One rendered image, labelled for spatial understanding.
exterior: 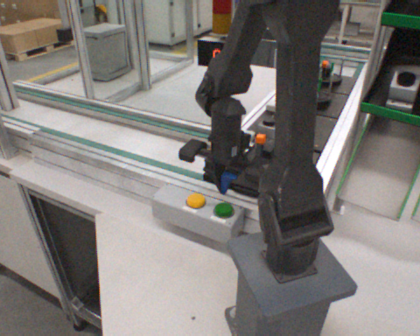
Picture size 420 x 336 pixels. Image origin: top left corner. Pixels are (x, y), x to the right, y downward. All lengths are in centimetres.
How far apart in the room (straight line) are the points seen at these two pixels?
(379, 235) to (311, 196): 50
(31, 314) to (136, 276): 120
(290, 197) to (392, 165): 41
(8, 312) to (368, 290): 164
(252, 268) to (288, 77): 28
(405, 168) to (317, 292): 40
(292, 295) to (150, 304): 33
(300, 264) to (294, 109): 22
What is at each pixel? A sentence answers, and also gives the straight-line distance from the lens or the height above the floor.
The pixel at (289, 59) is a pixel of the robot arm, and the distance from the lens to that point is 40.
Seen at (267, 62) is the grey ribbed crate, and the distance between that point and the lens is 284.
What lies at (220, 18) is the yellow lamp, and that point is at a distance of 95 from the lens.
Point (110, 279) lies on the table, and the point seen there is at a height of 86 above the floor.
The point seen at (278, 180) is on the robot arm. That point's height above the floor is 121.
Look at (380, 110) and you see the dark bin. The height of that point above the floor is 120.
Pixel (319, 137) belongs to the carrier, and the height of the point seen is 97.
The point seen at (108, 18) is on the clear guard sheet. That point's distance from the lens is 124.
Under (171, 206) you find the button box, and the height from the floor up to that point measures 96.
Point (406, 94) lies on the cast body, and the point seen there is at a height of 124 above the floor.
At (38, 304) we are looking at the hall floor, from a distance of 196.
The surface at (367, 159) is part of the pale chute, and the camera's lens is 82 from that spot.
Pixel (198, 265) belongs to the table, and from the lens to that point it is 79.
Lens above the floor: 146
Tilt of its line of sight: 33 degrees down
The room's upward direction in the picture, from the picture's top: straight up
